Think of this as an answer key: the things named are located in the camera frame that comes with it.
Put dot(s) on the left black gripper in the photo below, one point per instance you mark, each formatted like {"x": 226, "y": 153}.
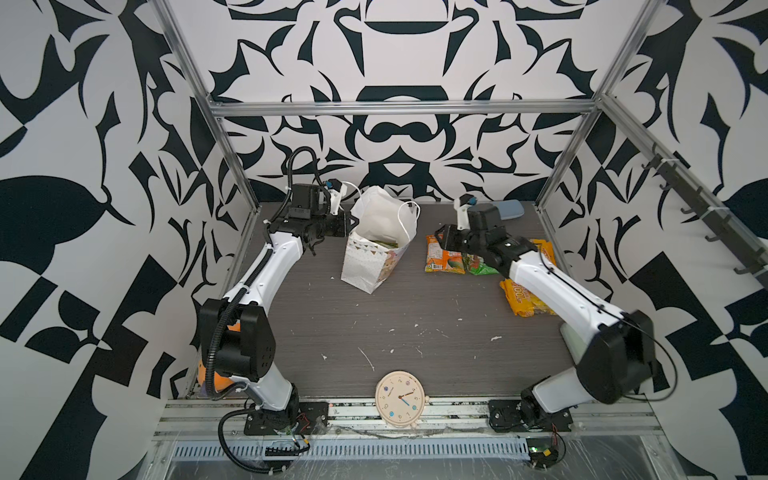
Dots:
{"x": 345, "y": 227}

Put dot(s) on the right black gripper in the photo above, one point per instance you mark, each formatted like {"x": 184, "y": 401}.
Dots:
{"x": 450, "y": 240}

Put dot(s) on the green corn chips packet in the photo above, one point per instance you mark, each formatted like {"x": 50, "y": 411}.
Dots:
{"x": 475, "y": 265}

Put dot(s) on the orange snack packet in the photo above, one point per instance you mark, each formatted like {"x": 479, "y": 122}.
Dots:
{"x": 442, "y": 261}

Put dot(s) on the patterned paper gift bag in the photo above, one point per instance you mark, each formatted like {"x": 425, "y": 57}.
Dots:
{"x": 376, "y": 244}

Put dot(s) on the yellow snack packet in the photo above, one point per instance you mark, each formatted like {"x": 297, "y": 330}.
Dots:
{"x": 522, "y": 302}
{"x": 546, "y": 248}

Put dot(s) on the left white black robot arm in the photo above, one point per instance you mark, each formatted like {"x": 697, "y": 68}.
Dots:
{"x": 237, "y": 343}

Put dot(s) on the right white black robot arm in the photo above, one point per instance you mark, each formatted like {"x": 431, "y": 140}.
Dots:
{"x": 620, "y": 346}

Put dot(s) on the blue-grey glasses case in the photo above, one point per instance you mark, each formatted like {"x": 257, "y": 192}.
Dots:
{"x": 509, "y": 209}

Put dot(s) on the white digital clock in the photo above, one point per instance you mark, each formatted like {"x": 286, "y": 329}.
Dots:
{"x": 403, "y": 195}

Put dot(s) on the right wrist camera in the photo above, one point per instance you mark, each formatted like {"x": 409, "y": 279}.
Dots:
{"x": 461, "y": 206}

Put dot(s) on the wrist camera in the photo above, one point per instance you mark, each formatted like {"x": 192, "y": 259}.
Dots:
{"x": 337, "y": 190}
{"x": 461, "y": 206}

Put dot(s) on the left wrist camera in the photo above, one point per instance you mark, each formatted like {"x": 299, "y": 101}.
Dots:
{"x": 337, "y": 190}

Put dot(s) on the round beige wall clock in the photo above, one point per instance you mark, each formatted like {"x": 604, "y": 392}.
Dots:
{"x": 400, "y": 399}

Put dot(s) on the black wall hook rack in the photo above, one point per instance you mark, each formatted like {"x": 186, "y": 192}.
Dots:
{"x": 701, "y": 204}

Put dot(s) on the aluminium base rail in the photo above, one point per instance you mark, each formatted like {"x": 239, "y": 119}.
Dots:
{"x": 439, "y": 438}

